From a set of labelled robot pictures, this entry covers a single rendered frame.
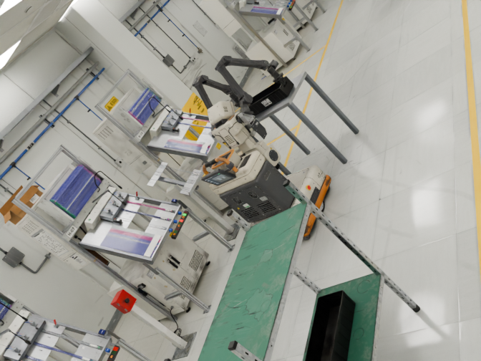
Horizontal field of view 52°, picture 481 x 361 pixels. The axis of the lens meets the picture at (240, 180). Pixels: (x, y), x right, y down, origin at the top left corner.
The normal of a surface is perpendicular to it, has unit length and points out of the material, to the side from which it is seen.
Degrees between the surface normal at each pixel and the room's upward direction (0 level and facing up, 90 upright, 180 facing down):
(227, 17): 90
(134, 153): 90
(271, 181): 90
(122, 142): 90
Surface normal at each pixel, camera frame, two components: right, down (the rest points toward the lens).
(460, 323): -0.70, -0.64
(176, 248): 0.66, -0.39
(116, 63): -0.29, 0.66
